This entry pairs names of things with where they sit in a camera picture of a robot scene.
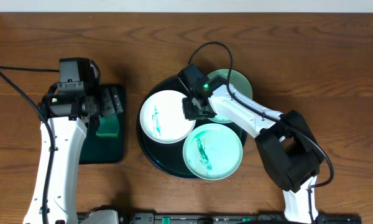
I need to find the white plate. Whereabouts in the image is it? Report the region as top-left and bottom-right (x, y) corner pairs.
(139, 90), (196, 144)

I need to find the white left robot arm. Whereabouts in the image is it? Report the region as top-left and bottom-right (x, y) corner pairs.
(23, 82), (126, 223)

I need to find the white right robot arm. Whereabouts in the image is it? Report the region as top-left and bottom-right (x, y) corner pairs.
(180, 77), (324, 223)

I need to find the light green plate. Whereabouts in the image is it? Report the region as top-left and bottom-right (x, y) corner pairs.
(207, 69), (253, 124)
(183, 123), (243, 180)

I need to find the round dark green tray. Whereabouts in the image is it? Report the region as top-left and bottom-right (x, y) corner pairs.
(136, 75), (248, 180)

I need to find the rectangular dark green tray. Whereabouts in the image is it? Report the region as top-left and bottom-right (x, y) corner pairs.
(79, 84), (126, 164)

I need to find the light green back plate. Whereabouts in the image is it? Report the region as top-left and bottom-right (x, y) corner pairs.
(207, 69), (253, 124)

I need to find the light green front plate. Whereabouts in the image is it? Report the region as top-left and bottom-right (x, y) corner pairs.
(183, 123), (243, 180)

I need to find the green sponge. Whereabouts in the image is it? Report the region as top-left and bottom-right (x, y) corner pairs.
(96, 114), (120, 138)

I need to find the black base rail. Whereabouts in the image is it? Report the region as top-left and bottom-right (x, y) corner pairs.
(77, 212), (363, 224)

